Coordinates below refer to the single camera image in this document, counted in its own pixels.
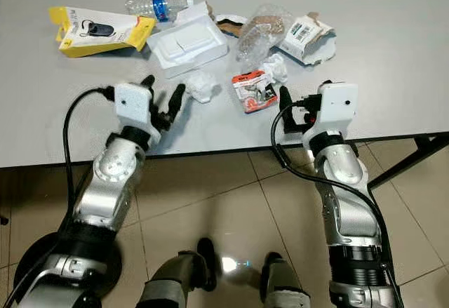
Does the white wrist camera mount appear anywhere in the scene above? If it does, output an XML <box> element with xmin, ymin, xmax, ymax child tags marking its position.
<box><xmin>114</xmin><ymin>82</ymin><xmax>156</xmax><ymax>132</ymax></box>
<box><xmin>302</xmin><ymin>81</ymin><xmax>358</xmax><ymax>140</ymax></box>

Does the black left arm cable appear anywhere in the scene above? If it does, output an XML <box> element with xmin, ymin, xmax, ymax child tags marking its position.
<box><xmin>62</xmin><ymin>86</ymin><xmax>117</xmax><ymax>182</ymax></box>

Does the robot leg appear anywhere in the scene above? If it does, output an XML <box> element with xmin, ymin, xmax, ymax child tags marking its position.
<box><xmin>137</xmin><ymin>236</ymin><xmax>218</xmax><ymax>308</ymax></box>
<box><xmin>260</xmin><ymin>252</ymin><xmax>311</xmax><ymax>308</ymax></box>

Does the torn brown cardboard piece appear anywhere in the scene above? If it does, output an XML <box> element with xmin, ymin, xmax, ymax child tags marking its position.
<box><xmin>214</xmin><ymin>14</ymin><xmax>248</xmax><ymax>37</ymax></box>

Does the crumpled white tissue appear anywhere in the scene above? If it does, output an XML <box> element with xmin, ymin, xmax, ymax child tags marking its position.
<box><xmin>260</xmin><ymin>54</ymin><xmax>288</xmax><ymax>84</ymax></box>

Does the crumpled clear plastic bag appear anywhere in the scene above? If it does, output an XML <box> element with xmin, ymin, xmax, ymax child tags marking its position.
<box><xmin>237</xmin><ymin>4</ymin><xmax>294</xmax><ymax>62</ymax></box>

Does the torn white barcode carton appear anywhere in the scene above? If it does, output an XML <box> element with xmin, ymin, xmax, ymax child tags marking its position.
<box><xmin>277</xmin><ymin>12</ymin><xmax>337</xmax><ymax>65</ymax></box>

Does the crumpled white paper ball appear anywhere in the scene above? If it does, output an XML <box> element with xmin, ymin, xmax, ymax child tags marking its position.
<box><xmin>185</xmin><ymin>70</ymin><xmax>222</xmax><ymax>104</ymax></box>

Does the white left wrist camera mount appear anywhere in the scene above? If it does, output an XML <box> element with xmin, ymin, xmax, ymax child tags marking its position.
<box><xmin>114</xmin><ymin>82</ymin><xmax>156</xmax><ymax>132</ymax></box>

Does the black metal table frame bar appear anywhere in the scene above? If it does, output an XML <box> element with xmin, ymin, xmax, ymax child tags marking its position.
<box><xmin>368</xmin><ymin>133</ymin><xmax>449</xmax><ymax>188</ymax></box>

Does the white plastic clamshell tray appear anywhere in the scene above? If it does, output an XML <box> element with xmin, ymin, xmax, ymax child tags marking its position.
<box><xmin>147</xmin><ymin>1</ymin><xmax>229</xmax><ymax>79</ymax></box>

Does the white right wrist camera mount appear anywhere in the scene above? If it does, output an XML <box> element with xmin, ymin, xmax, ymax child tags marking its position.
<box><xmin>302</xmin><ymin>81</ymin><xmax>358</xmax><ymax>140</ymax></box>

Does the clear plastic bottle blue label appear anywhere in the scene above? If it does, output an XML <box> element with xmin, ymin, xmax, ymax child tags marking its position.
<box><xmin>125</xmin><ymin>0</ymin><xmax>194</xmax><ymax>23</ymax></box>

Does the yellow retail package box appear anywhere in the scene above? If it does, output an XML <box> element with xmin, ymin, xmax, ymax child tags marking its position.
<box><xmin>48</xmin><ymin>6</ymin><xmax>156</xmax><ymax>58</ymax></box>

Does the round black rubbish bin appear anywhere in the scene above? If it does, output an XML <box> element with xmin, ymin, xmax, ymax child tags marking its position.
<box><xmin>13</xmin><ymin>232</ymin><xmax>121</xmax><ymax>308</ymax></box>

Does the robot right leg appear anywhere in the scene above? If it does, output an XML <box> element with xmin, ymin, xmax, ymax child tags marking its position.
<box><xmin>260</xmin><ymin>252</ymin><xmax>311</xmax><ymax>308</ymax></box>

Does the robot left leg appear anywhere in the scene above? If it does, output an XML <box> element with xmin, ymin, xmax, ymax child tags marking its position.
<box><xmin>137</xmin><ymin>236</ymin><xmax>218</xmax><ymax>308</ymax></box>

